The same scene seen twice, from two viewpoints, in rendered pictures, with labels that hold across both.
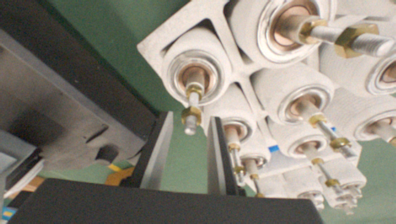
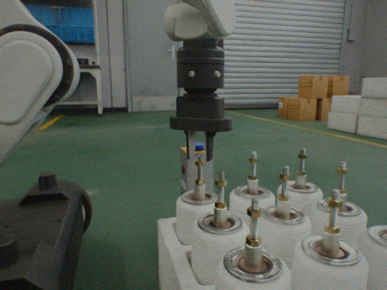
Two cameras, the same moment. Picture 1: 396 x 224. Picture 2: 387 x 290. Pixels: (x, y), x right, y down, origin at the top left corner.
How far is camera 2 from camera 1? 64 cm
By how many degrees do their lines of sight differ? 116
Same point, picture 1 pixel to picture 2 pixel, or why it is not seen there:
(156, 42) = (174, 219)
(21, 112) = not seen: outside the picture
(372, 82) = (324, 209)
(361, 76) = (315, 209)
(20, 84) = (35, 212)
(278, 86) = not seen: hidden behind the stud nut
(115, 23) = (117, 273)
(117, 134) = (49, 256)
